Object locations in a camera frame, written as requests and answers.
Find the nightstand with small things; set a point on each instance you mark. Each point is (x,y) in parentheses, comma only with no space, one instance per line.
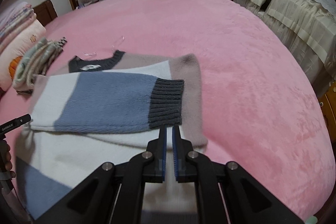
(82,5)

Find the striped colour-block knit sweater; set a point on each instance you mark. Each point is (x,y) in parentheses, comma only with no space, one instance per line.
(105,100)

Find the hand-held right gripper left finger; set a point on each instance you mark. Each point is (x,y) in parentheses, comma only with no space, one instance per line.
(163,158)

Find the stack of folded clothes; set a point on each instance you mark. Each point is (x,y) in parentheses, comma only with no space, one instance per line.
(34,61)

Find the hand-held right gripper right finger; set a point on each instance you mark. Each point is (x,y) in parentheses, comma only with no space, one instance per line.
(176,158)

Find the beige pleated furniture cover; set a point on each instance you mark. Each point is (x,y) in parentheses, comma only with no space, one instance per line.
(288,29)

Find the dark wooden headboard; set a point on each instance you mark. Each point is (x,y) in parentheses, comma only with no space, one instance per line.
(46,12)

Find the person's left hand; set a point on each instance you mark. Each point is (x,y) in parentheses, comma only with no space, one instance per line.
(9,159)

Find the pink plush bed blanket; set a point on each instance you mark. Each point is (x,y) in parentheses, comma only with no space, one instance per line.
(236,69)

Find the yellow wooden drawer cabinet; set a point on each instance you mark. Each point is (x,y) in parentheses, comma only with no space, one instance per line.
(329,108)

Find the green and white cloth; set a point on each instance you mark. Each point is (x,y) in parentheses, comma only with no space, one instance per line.
(312,220)

